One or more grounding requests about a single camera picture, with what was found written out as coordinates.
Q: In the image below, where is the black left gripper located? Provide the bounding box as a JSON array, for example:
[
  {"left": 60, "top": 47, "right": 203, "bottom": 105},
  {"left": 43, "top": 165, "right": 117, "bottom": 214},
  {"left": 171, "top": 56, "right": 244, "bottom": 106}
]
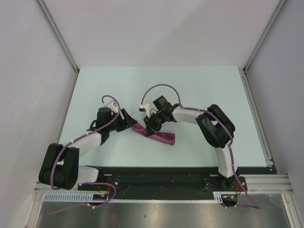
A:
[{"left": 106, "top": 108, "right": 137, "bottom": 132}]

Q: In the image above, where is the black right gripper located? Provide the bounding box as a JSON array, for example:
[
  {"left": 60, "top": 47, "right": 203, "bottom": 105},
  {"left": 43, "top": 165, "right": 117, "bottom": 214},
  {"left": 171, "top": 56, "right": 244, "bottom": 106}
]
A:
[{"left": 143, "top": 111, "right": 166, "bottom": 137}]

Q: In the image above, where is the purple cloth napkin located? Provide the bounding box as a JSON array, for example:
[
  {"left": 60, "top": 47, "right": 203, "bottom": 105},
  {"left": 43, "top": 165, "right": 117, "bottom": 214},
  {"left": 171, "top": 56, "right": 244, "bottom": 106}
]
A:
[{"left": 132, "top": 123, "right": 176, "bottom": 146}]

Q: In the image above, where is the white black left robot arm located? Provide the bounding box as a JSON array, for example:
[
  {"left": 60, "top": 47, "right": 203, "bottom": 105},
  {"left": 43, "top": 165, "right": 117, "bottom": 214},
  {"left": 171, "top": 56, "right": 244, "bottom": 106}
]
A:
[{"left": 38, "top": 107, "right": 138, "bottom": 190}]

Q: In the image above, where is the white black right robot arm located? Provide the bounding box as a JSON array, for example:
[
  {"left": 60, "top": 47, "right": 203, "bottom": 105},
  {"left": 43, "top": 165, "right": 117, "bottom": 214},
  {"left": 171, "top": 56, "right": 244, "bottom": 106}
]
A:
[{"left": 139, "top": 96, "right": 238, "bottom": 190}]

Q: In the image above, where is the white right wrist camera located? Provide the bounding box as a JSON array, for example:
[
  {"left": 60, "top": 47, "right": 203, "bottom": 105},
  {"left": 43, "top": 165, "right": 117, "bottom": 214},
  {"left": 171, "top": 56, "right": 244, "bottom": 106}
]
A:
[{"left": 139, "top": 103, "right": 152, "bottom": 118}]

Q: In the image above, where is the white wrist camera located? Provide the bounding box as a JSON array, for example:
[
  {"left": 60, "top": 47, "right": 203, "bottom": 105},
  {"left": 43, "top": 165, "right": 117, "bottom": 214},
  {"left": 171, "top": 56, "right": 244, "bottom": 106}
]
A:
[
  {"left": 103, "top": 100, "right": 118, "bottom": 113},
  {"left": 139, "top": 103, "right": 152, "bottom": 118}
]

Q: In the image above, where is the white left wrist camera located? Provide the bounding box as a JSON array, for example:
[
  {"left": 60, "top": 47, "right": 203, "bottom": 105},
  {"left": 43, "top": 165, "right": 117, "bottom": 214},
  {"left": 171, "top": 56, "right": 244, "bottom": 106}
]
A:
[{"left": 103, "top": 100, "right": 118, "bottom": 113}]

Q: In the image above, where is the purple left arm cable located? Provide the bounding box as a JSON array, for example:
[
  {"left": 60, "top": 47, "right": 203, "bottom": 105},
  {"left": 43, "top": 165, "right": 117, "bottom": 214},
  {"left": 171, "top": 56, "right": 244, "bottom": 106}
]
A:
[{"left": 45, "top": 95, "right": 121, "bottom": 216}]

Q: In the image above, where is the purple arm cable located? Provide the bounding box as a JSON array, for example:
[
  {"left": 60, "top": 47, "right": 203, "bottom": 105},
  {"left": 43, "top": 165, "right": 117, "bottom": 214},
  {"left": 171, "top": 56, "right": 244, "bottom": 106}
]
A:
[
  {"left": 45, "top": 95, "right": 121, "bottom": 216},
  {"left": 141, "top": 84, "right": 262, "bottom": 209}
]

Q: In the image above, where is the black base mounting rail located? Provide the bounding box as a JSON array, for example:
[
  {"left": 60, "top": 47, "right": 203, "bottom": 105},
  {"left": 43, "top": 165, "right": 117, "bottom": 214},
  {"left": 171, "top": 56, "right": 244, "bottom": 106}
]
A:
[{"left": 78, "top": 167, "right": 247, "bottom": 199}]

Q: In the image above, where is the white slotted cable duct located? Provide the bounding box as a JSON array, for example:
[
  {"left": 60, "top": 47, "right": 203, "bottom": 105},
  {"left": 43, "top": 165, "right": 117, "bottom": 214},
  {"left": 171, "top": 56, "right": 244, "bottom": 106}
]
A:
[{"left": 44, "top": 192, "right": 238, "bottom": 204}]

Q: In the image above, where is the right aluminium frame post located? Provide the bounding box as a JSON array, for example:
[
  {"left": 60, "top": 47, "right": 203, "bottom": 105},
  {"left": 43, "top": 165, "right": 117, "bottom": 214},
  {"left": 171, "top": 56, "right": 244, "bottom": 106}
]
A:
[{"left": 244, "top": 0, "right": 288, "bottom": 71}]

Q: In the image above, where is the aluminium frame post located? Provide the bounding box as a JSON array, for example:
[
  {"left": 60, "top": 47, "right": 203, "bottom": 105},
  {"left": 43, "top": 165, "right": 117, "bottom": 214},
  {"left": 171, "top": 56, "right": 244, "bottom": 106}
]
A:
[
  {"left": 244, "top": 0, "right": 288, "bottom": 71},
  {"left": 35, "top": 0, "right": 79, "bottom": 74}
]

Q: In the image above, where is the right aluminium side rail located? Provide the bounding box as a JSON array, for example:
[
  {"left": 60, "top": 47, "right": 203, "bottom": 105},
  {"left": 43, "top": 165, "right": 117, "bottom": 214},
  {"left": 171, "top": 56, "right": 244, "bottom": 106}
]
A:
[{"left": 238, "top": 67, "right": 276, "bottom": 167}]

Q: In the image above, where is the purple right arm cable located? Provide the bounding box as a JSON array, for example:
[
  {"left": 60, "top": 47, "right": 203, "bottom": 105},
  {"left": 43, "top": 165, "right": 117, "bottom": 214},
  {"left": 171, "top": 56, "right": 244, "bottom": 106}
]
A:
[{"left": 141, "top": 84, "right": 262, "bottom": 209}]

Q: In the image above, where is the left aluminium frame post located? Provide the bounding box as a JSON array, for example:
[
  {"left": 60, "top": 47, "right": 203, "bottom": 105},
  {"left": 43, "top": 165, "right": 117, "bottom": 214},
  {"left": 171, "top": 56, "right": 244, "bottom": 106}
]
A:
[{"left": 35, "top": 0, "right": 79, "bottom": 74}]

